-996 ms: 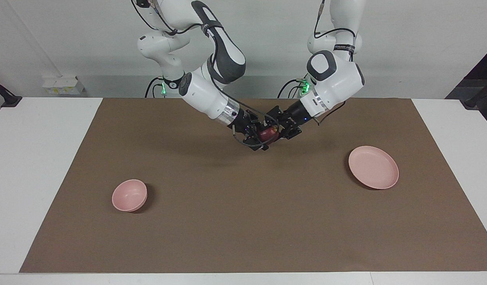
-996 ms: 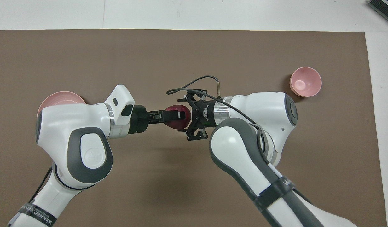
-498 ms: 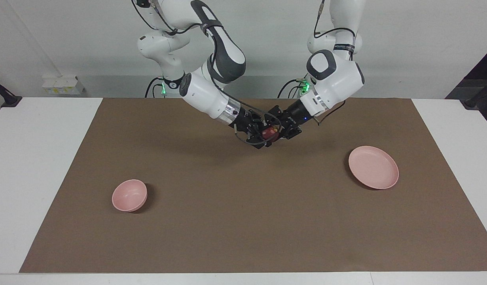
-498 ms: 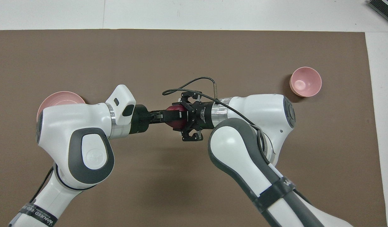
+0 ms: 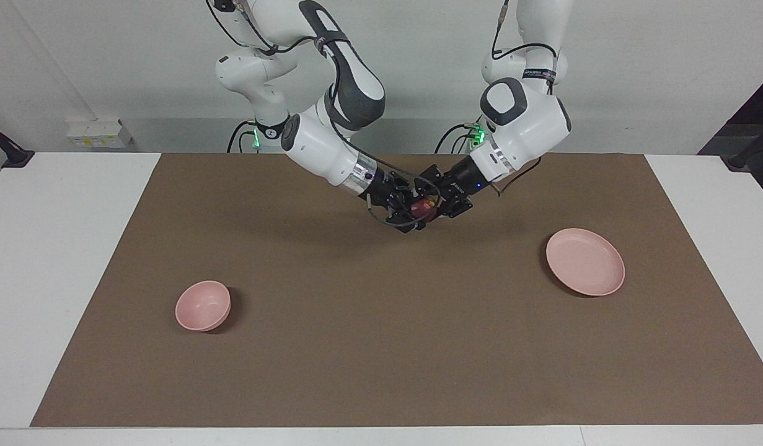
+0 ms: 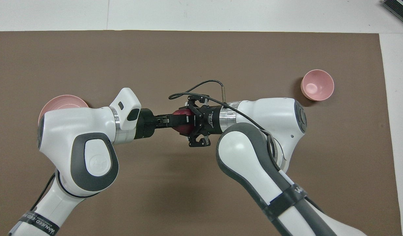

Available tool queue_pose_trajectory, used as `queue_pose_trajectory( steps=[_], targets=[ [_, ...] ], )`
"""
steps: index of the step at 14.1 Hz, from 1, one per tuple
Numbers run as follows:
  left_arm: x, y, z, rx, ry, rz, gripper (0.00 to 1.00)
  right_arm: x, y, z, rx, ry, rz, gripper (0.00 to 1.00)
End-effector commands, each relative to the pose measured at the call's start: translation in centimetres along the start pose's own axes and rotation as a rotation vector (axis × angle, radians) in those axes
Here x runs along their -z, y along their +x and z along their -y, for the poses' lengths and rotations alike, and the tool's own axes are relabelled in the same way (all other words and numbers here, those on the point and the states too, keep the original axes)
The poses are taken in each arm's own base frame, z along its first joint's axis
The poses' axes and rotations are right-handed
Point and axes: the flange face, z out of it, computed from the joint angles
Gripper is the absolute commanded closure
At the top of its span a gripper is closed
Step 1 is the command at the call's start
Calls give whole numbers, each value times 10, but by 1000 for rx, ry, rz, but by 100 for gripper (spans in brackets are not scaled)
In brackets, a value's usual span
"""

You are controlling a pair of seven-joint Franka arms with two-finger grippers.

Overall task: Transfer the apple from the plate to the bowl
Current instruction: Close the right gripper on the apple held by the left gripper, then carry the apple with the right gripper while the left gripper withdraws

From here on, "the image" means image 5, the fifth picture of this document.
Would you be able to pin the brown table mat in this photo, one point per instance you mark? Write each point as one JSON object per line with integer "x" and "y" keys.
{"x": 387, "y": 310}

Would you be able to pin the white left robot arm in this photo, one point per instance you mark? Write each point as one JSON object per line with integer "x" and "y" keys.
{"x": 530, "y": 124}

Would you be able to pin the pink bowl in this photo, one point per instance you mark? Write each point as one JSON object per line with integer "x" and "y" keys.
{"x": 200, "y": 306}

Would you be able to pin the pink plate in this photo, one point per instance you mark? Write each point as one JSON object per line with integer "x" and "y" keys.
{"x": 586, "y": 261}

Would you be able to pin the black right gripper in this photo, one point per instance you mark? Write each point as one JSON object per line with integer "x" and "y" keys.
{"x": 387, "y": 193}

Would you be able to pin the black clamp stand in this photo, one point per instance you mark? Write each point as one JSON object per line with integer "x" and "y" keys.
{"x": 750, "y": 152}
{"x": 12, "y": 156}

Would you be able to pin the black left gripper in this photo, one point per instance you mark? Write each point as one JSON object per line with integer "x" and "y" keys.
{"x": 465, "y": 183}

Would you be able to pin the red apple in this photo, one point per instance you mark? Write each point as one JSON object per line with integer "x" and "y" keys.
{"x": 423, "y": 209}

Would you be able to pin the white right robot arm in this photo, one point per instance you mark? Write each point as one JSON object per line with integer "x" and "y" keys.
{"x": 322, "y": 148}

